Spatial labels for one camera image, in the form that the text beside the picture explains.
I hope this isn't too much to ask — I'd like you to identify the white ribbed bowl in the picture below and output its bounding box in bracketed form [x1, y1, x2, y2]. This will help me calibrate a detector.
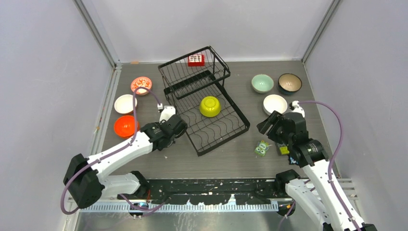
[263, 94, 288, 115]

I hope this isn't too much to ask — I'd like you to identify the yellow-green bowl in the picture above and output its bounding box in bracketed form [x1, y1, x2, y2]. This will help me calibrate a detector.
[199, 96, 221, 117]

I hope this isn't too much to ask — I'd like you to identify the dark blue glazed bowl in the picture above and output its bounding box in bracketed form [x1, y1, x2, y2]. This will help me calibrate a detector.
[278, 73, 303, 95]

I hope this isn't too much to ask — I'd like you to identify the celadon bowl with flower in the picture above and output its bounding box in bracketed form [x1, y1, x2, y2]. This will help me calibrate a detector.
[251, 74, 275, 94]

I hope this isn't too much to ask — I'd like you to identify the black wire dish rack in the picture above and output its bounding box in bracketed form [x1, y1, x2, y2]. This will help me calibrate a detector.
[158, 46, 250, 156]

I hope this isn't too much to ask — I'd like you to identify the white bowl red floral pattern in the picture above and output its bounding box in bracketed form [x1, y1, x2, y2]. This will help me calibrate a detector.
[130, 76, 153, 95]

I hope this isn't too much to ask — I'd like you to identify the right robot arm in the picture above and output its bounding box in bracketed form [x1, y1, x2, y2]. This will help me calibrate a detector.
[257, 111, 376, 231]

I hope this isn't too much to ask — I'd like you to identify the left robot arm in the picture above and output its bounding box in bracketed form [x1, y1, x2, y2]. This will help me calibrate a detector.
[61, 115, 188, 214]

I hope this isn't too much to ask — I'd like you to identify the green owl toy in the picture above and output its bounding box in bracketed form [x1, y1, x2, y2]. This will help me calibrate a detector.
[254, 140, 269, 156]

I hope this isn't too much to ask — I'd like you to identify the grey building block plate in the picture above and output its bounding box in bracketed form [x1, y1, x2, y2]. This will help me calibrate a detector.
[276, 143, 290, 155]

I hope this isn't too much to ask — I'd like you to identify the blue owl card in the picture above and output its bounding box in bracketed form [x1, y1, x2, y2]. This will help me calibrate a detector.
[288, 156, 298, 165]

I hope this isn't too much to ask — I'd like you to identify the red box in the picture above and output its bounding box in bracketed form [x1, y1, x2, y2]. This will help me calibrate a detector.
[187, 54, 205, 67]

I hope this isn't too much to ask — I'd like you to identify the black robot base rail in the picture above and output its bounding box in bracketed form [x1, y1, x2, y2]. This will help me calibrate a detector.
[116, 178, 307, 206]

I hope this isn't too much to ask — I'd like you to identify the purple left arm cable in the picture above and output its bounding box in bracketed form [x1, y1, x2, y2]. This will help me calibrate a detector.
[60, 87, 163, 218]

